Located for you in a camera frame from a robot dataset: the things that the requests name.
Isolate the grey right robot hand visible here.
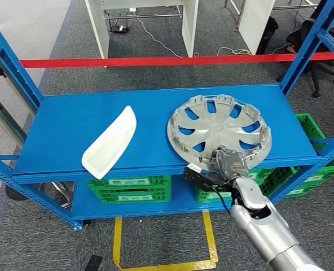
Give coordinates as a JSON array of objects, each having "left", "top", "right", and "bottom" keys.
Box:
[{"left": 212, "top": 146, "right": 250, "bottom": 185}]

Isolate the silver plastic wheel hubcap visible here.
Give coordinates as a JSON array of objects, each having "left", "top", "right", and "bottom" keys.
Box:
[{"left": 167, "top": 94, "right": 273, "bottom": 171}]

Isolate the blue metal shelf rack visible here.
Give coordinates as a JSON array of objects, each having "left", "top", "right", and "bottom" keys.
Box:
[{"left": 0, "top": 0, "right": 334, "bottom": 231}]

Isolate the white curved plastic part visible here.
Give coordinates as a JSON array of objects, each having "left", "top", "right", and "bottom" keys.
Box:
[{"left": 81, "top": 105, "right": 137, "bottom": 181}]

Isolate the yellow floor tape outline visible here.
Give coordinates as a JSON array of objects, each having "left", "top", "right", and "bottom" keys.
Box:
[{"left": 112, "top": 211, "right": 219, "bottom": 271}]

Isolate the black bag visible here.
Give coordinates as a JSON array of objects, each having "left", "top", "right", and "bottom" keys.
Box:
[{"left": 255, "top": 15, "right": 280, "bottom": 56}]

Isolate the red barrier belt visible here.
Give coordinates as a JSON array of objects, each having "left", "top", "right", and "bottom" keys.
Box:
[{"left": 20, "top": 52, "right": 334, "bottom": 69}]

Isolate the black office chair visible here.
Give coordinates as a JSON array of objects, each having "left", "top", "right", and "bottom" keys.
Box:
[{"left": 277, "top": 18, "right": 334, "bottom": 99}]

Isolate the white office desk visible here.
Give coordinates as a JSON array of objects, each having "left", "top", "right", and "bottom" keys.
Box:
[
  {"left": 84, "top": 0, "right": 199, "bottom": 59},
  {"left": 224, "top": 0, "right": 320, "bottom": 56}
]

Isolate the black router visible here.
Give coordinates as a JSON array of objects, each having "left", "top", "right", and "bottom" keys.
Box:
[{"left": 109, "top": 24, "right": 133, "bottom": 34}]

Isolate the chrome stanchion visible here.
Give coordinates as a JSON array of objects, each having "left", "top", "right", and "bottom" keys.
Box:
[
  {"left": 0, "top": 62, "right": 39, "bottom": 118},
  {"left": 0, "top": 89, "right": 76, "bottom": 211}
]

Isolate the white floor cable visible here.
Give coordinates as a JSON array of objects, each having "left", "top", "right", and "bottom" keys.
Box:
[
  {"left": 133, "top": 10, "right": 182, "bottom": 58},
  {"left": 194, "top": 46, "right": 252, "bottom": 58}
]

